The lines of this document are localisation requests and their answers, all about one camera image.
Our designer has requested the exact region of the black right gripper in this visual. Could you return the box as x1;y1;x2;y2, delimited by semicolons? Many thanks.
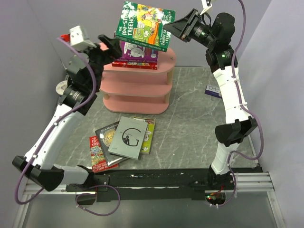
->
162;9;216;48

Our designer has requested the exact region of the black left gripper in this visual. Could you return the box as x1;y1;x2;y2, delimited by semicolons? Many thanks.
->
70;34;121;90

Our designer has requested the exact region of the purple 117-storey treehouse book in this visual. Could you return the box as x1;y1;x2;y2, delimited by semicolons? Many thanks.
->
118;41;159;63

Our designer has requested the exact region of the red 156-storey treehouse book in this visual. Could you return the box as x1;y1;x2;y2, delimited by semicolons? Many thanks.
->
111;61;158;70

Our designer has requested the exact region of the green 104-storey treehouse book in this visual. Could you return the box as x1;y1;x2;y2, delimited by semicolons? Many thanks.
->
114;1;175;52

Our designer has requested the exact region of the grey Great Gatsby book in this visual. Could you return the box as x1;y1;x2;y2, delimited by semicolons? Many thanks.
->
108;117;148;160

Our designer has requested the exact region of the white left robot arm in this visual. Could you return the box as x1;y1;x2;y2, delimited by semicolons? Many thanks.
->
12;35;122;191

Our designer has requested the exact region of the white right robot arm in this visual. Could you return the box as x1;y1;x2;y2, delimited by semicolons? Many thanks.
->
164;9;257;190

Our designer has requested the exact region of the pink three-tier shelf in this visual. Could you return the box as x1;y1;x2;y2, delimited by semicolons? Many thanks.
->
100;48;176;114

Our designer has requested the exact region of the blue wrapped toilet paper roll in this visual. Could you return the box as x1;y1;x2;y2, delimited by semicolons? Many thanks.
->
56;80;67;95

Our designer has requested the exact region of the purple white small box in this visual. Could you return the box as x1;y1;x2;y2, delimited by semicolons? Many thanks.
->
205;84;222;99

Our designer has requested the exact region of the black Maugham book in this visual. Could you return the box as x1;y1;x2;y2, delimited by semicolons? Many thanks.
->
95;121;128;167

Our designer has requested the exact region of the lime green treehouse book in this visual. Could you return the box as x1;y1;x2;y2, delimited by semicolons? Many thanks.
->
133;117;155;154

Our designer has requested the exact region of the red 13-storey treehouse book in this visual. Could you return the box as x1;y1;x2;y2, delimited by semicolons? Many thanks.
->
89;136;119;173

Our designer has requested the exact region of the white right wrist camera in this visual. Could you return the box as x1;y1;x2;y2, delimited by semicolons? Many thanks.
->
200;0;215;15

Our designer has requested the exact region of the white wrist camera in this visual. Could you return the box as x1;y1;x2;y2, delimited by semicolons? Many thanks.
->
200;0;215;15
60;26;96;51

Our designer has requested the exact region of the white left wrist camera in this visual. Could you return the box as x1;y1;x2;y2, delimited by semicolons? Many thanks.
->
60;26;96;51

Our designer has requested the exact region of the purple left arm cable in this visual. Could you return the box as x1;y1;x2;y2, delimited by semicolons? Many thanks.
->
14;37;97;205

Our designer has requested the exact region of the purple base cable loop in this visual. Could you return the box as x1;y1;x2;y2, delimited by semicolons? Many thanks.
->
75;185;122;217

